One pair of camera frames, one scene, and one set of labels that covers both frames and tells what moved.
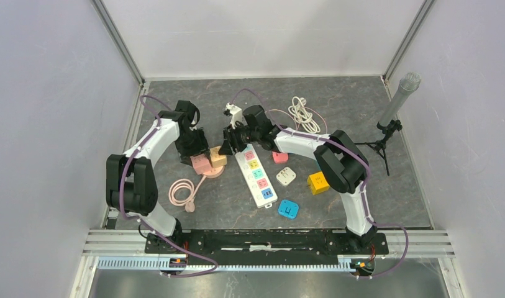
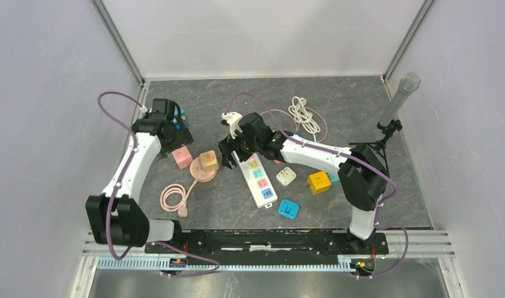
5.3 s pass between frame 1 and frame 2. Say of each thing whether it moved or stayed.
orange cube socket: moved
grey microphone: stayed
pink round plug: moved
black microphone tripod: stayed
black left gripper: moved
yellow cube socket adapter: stayed
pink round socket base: moved
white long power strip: stayed
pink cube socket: moved
